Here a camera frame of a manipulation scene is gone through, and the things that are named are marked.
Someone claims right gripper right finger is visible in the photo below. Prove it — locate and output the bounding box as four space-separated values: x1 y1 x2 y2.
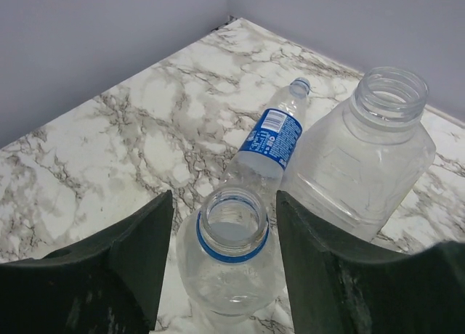
276 191 464 333

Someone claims blue label bottle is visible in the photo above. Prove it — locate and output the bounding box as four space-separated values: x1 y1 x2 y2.
221 77 311 205
176 184 285 319

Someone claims large clear juice bottle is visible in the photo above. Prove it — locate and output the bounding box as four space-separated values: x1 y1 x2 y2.
280 67 436 241

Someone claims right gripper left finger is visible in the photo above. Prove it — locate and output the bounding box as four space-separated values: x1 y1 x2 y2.
1 191 174 333

